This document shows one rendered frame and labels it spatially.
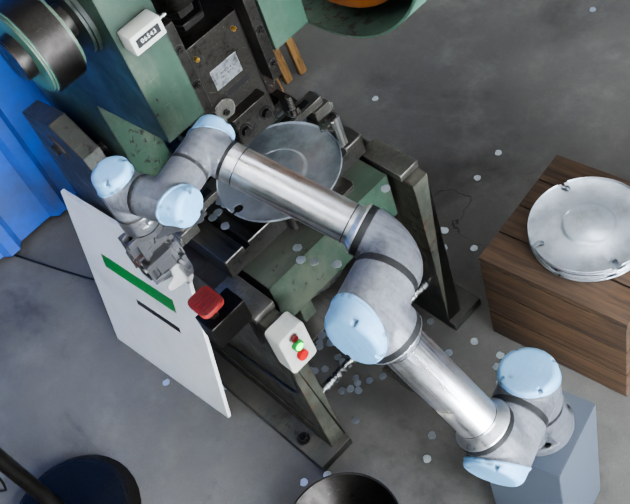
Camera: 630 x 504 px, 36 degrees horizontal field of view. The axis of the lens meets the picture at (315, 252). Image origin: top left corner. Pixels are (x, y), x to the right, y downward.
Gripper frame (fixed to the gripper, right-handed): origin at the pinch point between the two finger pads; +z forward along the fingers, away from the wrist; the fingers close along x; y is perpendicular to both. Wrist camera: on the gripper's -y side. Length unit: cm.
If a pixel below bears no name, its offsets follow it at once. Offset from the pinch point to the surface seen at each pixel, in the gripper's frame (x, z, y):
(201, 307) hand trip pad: 0.9, 8.8, 1.5
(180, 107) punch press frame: -9.9, -26.3, -18.9
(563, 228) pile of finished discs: 31, 46, -77
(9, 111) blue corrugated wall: -135, 39, -16
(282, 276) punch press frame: 1.1, 20.5, -17.8
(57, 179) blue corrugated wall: -135, 73, -16
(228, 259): -8.1, 14.4, -11.9
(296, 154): -9.7, 6.0, -38.5
